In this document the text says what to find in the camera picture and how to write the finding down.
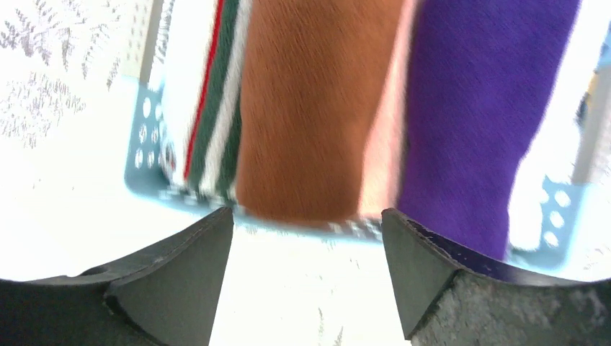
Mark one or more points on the brown towel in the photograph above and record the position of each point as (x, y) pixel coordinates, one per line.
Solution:
(313, 76)

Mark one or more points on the white rolled towel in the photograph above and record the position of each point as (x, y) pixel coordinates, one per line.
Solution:
(539, 202)

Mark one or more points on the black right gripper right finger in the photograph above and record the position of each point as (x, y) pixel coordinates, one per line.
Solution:
(448, 294)

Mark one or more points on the light blue plastic basket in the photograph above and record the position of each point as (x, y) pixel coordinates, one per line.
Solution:
(583, 247)

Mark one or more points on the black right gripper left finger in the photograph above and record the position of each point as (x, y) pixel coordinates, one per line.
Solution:
(164, 294)

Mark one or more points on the pink rolled towel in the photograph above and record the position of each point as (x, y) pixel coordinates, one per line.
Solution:
(384, 151)

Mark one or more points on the striped rolled towel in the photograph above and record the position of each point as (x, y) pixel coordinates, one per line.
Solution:
(201, 93)

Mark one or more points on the purple towel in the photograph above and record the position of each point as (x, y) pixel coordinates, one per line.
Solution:
(480, 76)

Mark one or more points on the floral patterned table mat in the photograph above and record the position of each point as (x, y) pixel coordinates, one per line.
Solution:
(66, 208)

